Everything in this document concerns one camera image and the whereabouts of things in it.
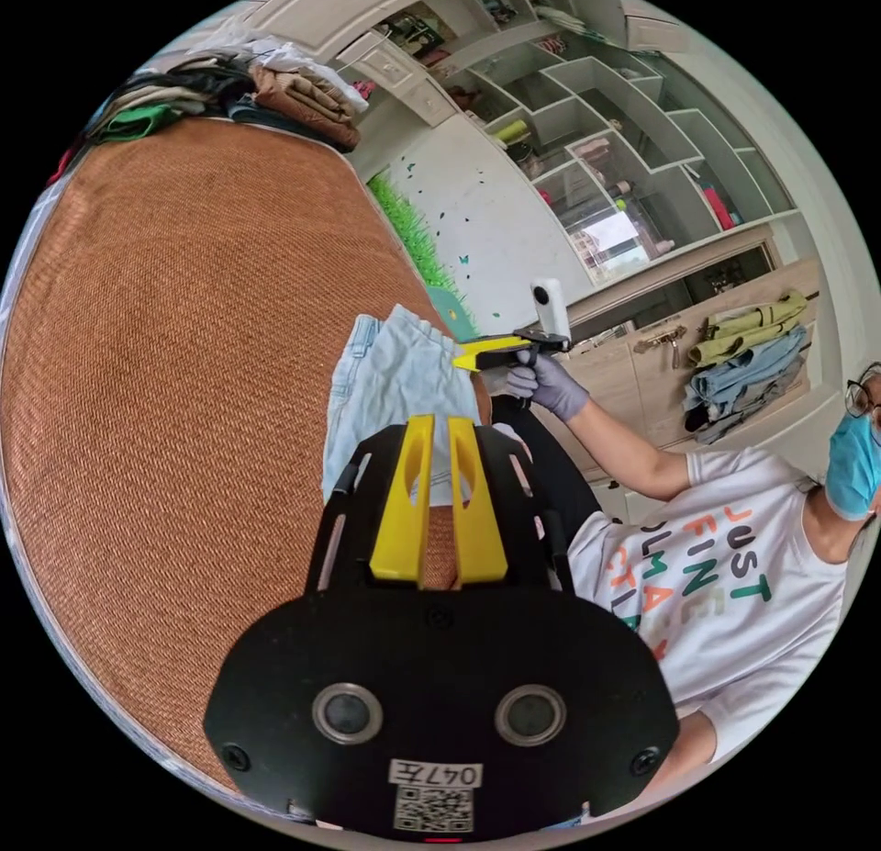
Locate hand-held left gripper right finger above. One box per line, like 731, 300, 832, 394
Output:
447, 417, 511, 585

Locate person's body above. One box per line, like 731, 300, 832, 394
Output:
481, 360, 881, 832

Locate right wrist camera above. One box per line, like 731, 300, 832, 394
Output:
529, 277, 574, 347

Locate wooden cupboard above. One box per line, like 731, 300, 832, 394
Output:
563, 243, 827, 484

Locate light blue denim shorts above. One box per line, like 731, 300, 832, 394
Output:
322, 304, 484, 509

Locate person's right forearm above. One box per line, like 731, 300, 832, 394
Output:
566, 398, 694, 502

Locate person's right hand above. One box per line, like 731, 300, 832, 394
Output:
504, 352, 591, 423

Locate hanging clothes on rack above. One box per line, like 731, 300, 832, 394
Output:
683, 288, 810, 447

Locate pile of clothes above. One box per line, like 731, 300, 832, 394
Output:
87, 32, 374, 154

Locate white wall shelf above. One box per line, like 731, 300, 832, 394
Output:
329, 0, 808, 289

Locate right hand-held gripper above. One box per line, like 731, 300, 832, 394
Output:
451, 326, 574, 375

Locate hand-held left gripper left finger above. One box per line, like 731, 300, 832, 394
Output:
368, 414, 436, 585

